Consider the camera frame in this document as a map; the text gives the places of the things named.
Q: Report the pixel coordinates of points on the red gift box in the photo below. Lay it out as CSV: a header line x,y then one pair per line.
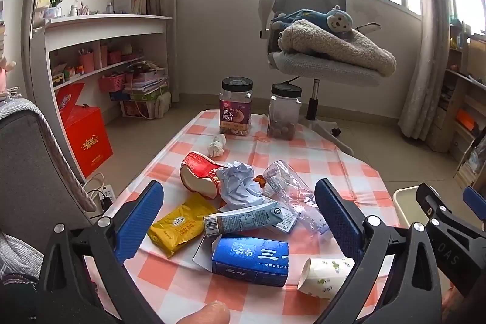
x,y
87,141

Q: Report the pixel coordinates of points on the clear plastic bottle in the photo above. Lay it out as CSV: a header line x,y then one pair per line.
x,y
284,176

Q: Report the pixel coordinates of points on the orange white checked tablecloth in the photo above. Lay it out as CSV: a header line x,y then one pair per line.
x,y
296,157

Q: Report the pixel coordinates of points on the person's left hand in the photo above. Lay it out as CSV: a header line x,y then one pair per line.
x,y
205,314

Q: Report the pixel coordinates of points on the beige fleece blanket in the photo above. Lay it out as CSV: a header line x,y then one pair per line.
x,y
341,50

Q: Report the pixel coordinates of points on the pink plastic basket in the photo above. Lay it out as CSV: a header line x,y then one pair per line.
x,y
112,83

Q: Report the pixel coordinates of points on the grey-blue carton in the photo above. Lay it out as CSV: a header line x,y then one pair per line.
x,y
243,221

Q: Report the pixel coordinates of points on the clear plastic nut jar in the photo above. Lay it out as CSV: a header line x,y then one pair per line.
x,y
284,111

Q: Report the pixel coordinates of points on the grey upholstered chair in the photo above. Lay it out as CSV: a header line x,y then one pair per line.
x,y
26,164

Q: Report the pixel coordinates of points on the small white tissue wad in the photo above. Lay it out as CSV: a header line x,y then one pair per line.
x,y
217,146

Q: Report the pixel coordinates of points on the pink pen holder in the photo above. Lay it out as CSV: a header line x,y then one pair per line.
x,y
86,63

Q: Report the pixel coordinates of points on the white bookshelf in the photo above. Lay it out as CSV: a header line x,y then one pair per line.
x,y
114,24

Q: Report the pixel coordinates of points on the person's striped clothing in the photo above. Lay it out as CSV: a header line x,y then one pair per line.
x,y
15,255

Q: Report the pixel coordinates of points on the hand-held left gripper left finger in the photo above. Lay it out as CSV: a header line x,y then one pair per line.
x,y
140,221

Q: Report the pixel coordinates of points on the white printed label paper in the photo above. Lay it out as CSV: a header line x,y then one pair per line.
x,y
287,221

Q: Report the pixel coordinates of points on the blue monkey plush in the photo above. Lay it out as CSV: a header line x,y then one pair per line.
x,y
338,22

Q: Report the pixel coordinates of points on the small orange wrapper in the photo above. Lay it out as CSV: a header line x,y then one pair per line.
x,y
259,179

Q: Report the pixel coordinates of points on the orange flat box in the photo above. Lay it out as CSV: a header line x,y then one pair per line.
x,y
466,119

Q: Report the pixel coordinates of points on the red snack bag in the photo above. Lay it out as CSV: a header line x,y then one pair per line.
x,y
199,172

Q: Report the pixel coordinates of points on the purple label nut jar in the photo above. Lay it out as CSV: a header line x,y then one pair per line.
x,y
235,111

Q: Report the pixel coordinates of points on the white plastic waste bin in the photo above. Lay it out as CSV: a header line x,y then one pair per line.
x,y
404,200

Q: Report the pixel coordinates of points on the pink plush toy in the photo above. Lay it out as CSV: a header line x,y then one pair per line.
x,y
5,75

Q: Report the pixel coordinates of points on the blue box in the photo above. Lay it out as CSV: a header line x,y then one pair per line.
x,y
246,259

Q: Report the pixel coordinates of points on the white power strip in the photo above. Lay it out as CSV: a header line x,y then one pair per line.
x,y
108,193

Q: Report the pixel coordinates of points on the wooden desk shelf unit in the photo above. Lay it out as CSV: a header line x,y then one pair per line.
x,y
455,111

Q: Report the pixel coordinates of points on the yellow packet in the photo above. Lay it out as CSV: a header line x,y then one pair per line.
x,y
178,225

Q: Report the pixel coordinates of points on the printed paper cup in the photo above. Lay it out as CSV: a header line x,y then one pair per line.
x,y
322,276

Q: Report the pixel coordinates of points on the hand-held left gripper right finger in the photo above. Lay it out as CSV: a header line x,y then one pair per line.
x,y
338,219

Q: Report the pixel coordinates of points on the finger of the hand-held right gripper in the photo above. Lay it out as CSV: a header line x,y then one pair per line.
x,y
476,200
436,212

